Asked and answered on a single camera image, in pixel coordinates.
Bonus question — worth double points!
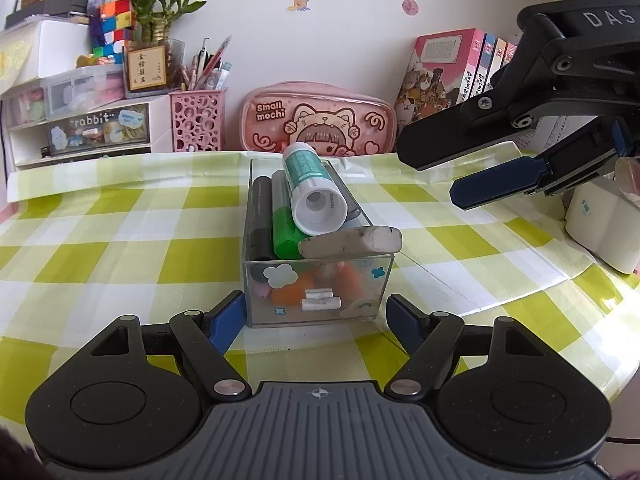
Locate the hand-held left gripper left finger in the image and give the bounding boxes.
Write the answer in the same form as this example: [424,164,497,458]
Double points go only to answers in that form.
[86,290,252,403]

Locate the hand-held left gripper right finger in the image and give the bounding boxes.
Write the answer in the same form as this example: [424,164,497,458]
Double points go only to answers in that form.
[384,294,551,403]

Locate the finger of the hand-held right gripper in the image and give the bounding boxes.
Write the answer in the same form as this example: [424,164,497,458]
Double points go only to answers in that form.
[397,0,640,171]
[450,119,640,211]

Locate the clear plastic organizer box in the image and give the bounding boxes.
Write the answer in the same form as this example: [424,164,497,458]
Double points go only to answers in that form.
[241,157,396,330]

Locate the orange capped pink highlighter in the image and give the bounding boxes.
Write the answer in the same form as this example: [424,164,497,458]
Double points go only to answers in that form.
[272,267,318,307]

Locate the white eraser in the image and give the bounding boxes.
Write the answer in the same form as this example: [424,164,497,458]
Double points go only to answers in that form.
[298,226,404,261]

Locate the green capped highlighter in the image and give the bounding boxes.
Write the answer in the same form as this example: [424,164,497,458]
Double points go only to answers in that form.
[270,170,311,261]

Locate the black marker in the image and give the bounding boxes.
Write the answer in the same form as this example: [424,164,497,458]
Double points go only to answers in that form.
[248,175,279,261]

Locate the white and green glue stick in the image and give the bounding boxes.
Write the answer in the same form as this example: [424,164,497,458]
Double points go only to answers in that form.
[281,142,348,237]

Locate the person's right hand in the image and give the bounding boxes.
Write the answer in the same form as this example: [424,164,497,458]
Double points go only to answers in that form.
[616,157,640,196]

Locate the pink cat cover book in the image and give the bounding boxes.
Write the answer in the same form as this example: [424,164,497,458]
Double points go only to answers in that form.
[395,29,487,128]

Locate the printed white paper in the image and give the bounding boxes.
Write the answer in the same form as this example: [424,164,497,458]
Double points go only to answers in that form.
[515,116,598,153]

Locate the white plastic container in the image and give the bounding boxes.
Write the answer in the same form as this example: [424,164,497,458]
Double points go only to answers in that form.
[565,180,640,275]

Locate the green checked tablecloth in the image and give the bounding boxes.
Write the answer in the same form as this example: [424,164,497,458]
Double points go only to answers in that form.
[0,140,640,421]

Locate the pink cartoon pencil case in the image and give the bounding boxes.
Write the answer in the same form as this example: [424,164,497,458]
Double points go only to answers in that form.
[239,81,397,153]

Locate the pink perforated pen holder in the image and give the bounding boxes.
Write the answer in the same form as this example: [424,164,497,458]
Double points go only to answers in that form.
[169,87,228,153]

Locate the white desktop drawer organizer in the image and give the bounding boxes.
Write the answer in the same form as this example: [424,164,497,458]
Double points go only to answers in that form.
[0,67,173,170]

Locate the bunch of pens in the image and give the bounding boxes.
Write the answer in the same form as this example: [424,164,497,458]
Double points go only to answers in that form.
[180,35,235,92]

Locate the glass vase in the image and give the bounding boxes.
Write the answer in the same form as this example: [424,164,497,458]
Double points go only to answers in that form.
[122,38,186,99]

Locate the wooden framed calligraphy plaque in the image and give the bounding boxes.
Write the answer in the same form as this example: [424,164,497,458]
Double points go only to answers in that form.
[125,45,168,92]

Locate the clear small drawer unit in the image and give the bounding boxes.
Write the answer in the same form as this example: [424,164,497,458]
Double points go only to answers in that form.
[42,67,126,121]

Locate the colourful puzzle cube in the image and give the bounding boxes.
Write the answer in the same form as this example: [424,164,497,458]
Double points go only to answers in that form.
[90,0,138,56]

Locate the lucky bamboo plant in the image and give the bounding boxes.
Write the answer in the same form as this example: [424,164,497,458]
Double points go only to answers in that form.
[121,0,207,43]

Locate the white storage box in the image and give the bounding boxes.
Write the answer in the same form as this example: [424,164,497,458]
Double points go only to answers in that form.
[0,19,93,93]

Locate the yellow paper note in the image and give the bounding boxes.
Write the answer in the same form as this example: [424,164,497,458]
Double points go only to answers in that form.
[0,40,31,81]

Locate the flat black box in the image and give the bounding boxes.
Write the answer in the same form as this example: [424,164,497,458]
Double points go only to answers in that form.
[5,0,91,28]

